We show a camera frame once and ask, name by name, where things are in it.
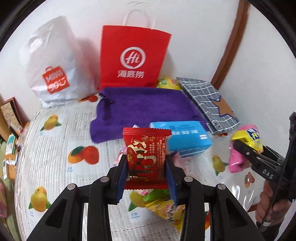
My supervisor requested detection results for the purple towel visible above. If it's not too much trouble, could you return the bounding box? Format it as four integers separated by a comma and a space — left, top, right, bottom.
90, 87, 208, 143

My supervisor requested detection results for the white plastic shopping bag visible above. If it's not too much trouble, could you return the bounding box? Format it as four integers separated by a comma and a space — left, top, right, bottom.
20, 16, 97, 108

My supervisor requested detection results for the yellow snack bag at back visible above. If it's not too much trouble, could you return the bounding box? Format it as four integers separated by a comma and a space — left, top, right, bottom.
157, 77, 182, 90

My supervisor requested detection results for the red snack packet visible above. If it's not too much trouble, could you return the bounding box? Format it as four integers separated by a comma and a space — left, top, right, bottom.
122, 128, 171, 190

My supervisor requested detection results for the pink yellow snack packet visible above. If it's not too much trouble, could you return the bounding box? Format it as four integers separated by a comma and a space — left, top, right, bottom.
228, 125, 263, 173

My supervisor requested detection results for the brown wooden door frame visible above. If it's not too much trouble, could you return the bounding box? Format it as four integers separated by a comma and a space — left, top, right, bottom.
211, 1, 250, 90

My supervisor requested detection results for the grey checked fabric pouch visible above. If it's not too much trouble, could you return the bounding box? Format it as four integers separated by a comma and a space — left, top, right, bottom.
177, 77, 240, 135

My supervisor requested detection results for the right hand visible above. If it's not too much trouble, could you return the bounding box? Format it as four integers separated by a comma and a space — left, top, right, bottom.
255, 180, 292, 225

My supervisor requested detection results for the yellow cracker snack packet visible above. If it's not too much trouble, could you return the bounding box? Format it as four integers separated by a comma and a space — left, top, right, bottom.
128, 189, 185, 233

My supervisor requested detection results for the red paper bag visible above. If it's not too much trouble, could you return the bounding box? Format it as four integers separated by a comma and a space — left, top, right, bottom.
100, 9, 172, 89

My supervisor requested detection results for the blue tissue pack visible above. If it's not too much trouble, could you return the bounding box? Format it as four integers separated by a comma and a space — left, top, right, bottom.
149, 121, 212, 157

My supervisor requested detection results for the brown picture frame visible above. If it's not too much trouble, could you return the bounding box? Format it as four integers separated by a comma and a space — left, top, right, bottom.
1, 97, 23, 136

